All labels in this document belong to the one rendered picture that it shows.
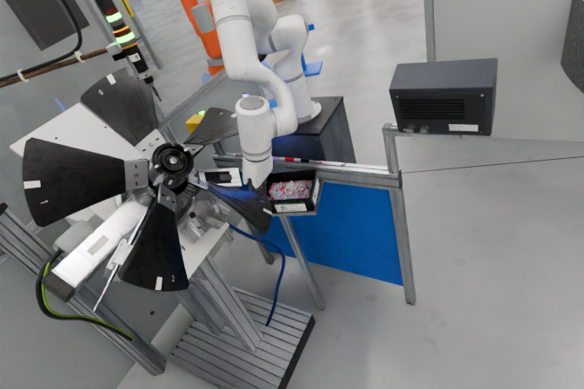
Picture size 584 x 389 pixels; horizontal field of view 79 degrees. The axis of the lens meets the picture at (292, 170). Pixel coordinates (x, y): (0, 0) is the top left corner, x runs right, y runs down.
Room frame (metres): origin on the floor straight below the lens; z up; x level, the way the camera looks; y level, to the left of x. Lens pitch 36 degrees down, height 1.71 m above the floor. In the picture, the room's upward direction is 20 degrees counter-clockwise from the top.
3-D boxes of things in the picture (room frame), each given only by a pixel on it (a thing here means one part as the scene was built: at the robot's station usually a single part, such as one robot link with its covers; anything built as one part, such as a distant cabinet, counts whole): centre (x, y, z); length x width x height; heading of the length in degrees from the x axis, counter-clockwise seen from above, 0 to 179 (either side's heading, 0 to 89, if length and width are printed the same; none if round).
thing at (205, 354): (1.04, 0.53, 0.04); 0.62 x 0.46 x 0.08; 50
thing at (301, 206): (1.06, 0.04, 0.84); 0.22 x 0.17 x 0.07; 67
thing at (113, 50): (1.02, 0.30, 1.50); 0.09 x 0.07 x 0.10; 85
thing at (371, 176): (1.23, -0.01, 0.82); 0.90 x 0.04 x 0.08; 50
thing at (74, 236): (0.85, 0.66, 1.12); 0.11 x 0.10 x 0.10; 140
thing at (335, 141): (1.45, -0.13, 0.46); 0.30 x 0.30 x 0.93; 52
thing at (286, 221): (1.09, 0.09, 0.40); 0.03 x 0.03 x 0.80; 65
